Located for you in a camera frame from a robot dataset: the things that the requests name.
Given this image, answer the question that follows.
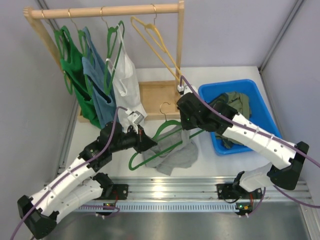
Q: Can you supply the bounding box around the green hanger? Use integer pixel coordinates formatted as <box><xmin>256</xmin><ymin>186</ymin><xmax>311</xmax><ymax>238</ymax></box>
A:
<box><xmin>100</xmin><ymin>6</ymin><xmax>125</xmax><ymax>95</ymax></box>
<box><xmin>128</xmin><ymin>101</ymin><xmax>208</xmax><ymax>171</ymax></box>
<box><xmin>41</xmin><ymin>8</ymin><xmax>73</xmax><ymax>95</ymax></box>
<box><xmin>68</xmin><ymin>8</ymin><xmax>93</xmax><ymax>97</ymax></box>

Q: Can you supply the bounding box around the grey tank top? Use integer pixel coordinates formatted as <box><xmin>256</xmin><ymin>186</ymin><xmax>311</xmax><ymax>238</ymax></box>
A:
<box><xmin>142</xmin><ymin>125</ymin><xmax>199</xmax><ymax>176</ymax></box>

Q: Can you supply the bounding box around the yellow hanger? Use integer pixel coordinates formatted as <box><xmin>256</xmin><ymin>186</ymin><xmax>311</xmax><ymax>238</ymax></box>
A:
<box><xmin>130</xmin><ymin>0</ymin><xmax>185</xmax><ymax>83</ymax></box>

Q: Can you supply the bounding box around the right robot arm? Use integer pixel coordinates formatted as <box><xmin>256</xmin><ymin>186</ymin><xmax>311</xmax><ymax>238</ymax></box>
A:
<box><xmin>177</xmin><ymin>92</ymin><xmax>309</xmax><ymax>199</ymax></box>

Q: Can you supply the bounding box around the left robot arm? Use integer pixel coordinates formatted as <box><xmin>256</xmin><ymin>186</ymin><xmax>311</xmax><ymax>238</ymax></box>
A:
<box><xmin>17</xmin><ymin>121</ymin><xmax>157</xmax><ymax>240</ymax></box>

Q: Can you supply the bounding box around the blue tank top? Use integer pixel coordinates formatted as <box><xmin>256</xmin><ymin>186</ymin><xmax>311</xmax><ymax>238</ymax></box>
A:
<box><xmin>82</xmin><ymin>27</ymin><xmax>116</xmax><ymax>129</ymax></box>

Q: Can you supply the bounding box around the white tank top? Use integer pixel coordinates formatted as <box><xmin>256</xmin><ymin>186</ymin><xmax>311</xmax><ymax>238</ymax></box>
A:
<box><xmin>104</xmin><ymin>21</ymin><xmax>148</xmax><ymax>117</ymax></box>

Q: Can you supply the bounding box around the green hanger under white top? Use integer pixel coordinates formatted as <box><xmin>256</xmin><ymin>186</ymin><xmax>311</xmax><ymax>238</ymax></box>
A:
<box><xmin>100</xmin><ymin>6</ymin><xmax>125</xmax><ymax>95</ymax></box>

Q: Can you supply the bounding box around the green tank top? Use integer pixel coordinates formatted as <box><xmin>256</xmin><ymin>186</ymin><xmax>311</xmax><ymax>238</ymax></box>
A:
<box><xmin>59</xmin><ymin>25</ymin><xmax>99</xmax><ymax>128</ymax></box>

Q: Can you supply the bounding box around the green hanger under blue top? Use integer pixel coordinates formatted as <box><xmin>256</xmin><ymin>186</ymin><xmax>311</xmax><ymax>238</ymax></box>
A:
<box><xmin>68</xmin><ymin>8</ymin><xmax>93</xmax><ymax>97</ymax></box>

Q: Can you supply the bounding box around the wooden clothes rack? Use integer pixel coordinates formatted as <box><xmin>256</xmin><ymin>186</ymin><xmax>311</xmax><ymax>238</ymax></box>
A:
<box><xmin>23</xmin><ymin>0</ymin><xmax>185</xmax><ymax>121</ymax></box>

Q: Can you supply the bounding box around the olive green shirt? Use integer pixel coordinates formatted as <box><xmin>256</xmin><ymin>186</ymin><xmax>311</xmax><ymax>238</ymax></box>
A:
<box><xmin>209</xmin><ymin>91</ymin><xmax>252</xmax><ymax>150</ymax></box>

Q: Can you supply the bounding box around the blue plastic bin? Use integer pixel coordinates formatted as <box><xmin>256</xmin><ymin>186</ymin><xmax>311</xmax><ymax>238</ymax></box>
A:
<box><xmin>198</xmin><ymin>79</ymin><xmax>283</xmax><ymax>156</ymax></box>

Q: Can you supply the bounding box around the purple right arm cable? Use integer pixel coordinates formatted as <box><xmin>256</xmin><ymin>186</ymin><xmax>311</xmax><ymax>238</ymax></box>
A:
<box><xmin>179</xmin><ymin>75</ymin><xmax>320</xmax><ymax>208</ymax></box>

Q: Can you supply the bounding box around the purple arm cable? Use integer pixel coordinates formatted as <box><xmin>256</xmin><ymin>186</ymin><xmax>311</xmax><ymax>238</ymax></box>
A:
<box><xmin>9</xmin><ymin>106</ymin><xmax>130</xmax><ymax>240</ymax></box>
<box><xmin>179</xmin><ymin>75</ymin><xmax>320</xmax><ymax>208</ymax></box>

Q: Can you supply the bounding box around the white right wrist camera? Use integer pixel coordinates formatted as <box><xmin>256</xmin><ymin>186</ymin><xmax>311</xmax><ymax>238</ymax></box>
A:
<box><xmin>177</xmin><ymin>84</ymin><xmax>192</xmax><ymax>96</ymax></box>

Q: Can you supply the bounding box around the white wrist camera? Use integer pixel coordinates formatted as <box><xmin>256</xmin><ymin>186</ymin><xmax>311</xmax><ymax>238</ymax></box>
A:
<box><xmin>125</xmin><ymin>108</ymin><xmax>145</xmax><ymax>132</ymax></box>
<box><xmin>177</xmin><ymin>84</ymin><xmax>192</xmax><ymax>96</ymax></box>

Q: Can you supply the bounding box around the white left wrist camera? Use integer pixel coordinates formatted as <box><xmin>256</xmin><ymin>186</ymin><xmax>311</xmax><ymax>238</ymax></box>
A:
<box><xmin>125</xmin><ymin>108</ymin><xmax>145</xmax><ymax>132</ymax></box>

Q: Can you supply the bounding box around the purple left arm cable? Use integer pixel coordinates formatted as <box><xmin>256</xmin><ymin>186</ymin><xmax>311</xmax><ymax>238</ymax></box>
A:
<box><xmin>9</xmin><ymin>106</ymin><xmax>130</xmax><ymax>240</ymax></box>

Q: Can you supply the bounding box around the aluminium mounting rail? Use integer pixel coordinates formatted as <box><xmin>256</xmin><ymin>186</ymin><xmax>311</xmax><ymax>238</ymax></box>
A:
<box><xmin>41</xmin><ymin>176</ymin><xmax>308</xmax><ymax>202</ymax></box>

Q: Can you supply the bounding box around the slotted grey cable duct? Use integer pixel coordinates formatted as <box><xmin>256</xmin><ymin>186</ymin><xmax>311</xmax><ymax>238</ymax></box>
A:
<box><xmin>77</xmin><ymin>201</ymin><xmax>241</xmax><ymax>213</ymax></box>

